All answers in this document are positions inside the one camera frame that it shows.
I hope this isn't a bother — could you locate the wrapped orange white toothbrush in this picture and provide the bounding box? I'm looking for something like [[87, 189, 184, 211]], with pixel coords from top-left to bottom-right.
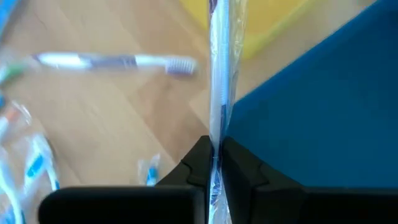
[[0, 101, 34, 144]]

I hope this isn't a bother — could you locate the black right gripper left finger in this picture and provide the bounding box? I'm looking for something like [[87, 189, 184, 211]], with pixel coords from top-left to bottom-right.
[[39, 135, 214, 224]]

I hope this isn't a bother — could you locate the purple white toothbrush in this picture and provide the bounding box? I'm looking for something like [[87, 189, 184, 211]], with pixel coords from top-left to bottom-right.
[[30, 51, 200, 78], [206, 0, 249, 224]]

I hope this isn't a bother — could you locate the yellow plastic bin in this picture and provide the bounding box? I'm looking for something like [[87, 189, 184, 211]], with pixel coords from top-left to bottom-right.
[[178, 0, 330, 60]]

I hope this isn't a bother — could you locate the wrapped green white toothbrush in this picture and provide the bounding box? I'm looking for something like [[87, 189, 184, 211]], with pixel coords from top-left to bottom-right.
[[0, 60, 29, 85]]

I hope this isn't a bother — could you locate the blue white toothbrush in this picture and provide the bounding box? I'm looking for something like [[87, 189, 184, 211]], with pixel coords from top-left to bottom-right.
[[137, 153, 162, 187], [0, 146, 27, 224], [21, 133, 62, 195]]

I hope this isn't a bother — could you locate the teal blue plastic bin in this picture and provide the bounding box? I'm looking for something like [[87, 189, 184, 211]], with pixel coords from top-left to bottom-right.
[[228, 0, 398, 189]]

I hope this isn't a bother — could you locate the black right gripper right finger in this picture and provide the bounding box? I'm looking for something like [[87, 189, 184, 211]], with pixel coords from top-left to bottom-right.
[[221, 136, 398, 224]]

